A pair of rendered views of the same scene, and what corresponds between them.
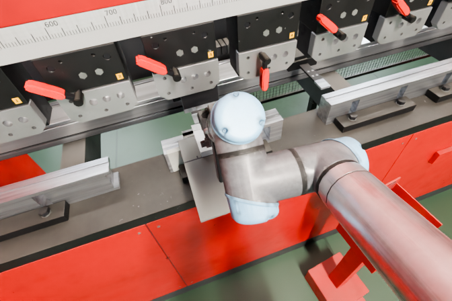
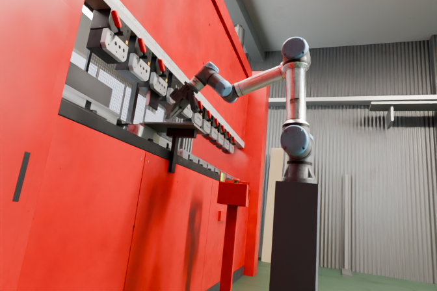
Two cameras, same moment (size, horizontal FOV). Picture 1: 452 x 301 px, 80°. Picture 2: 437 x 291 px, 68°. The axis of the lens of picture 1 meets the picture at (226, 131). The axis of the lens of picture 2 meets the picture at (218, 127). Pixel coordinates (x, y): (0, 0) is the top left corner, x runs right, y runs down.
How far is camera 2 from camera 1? 167 cm
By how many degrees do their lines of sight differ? 80
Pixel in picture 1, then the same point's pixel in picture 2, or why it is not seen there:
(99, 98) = (142, 65)
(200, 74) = (163, 85)
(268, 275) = not seen: outside the picture
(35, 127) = (121, 58)
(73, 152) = not seen: hidden behind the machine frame
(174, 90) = (157, 85)
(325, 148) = not seen: hidden behind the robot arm
